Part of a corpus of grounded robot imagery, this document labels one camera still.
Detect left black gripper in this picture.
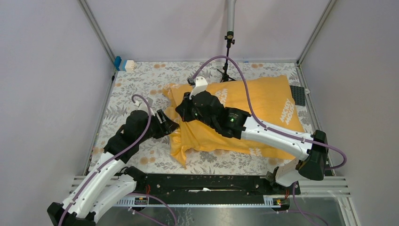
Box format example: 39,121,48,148
138,109,179,143

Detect orange pillowcase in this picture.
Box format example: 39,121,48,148
162,75,304,165

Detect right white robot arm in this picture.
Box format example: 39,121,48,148
176,91,328,194

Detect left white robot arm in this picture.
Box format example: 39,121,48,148
47,110,179,226

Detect blue white box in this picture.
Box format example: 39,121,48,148
113,56,136,72

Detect black tripod stand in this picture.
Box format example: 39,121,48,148
217,31,235,82

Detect dark grey building plate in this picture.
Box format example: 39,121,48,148
290,85,306,106

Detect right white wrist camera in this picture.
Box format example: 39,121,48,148
187,76,208,99

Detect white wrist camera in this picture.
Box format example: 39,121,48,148
134,97,155,115
187,76,208,99

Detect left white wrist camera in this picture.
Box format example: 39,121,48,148
134,97,155,115

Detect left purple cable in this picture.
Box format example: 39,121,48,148
57,94,179,226

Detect purple cable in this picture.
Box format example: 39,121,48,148
187,55,348,171
57,94,179,226

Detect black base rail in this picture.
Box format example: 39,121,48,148
134,174,301,200

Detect white slotted cable duct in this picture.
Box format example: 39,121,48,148
114,195,281,208

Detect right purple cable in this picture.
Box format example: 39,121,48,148
187,55,348,171

